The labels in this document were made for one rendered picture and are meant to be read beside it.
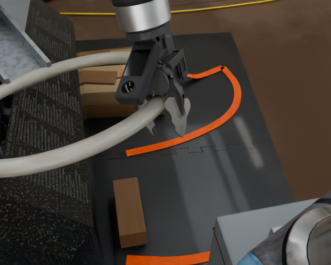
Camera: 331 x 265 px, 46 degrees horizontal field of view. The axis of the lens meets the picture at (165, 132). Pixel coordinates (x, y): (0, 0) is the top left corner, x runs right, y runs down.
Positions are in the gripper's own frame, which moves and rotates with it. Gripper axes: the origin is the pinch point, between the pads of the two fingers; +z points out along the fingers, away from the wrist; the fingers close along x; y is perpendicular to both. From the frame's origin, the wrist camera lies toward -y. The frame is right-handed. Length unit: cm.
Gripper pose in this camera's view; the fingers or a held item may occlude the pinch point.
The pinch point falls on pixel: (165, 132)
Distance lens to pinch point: 74.8
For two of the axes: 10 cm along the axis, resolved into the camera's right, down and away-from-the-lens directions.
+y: 4.1, -5.4, 7.3
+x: -8.9, -0.5, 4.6
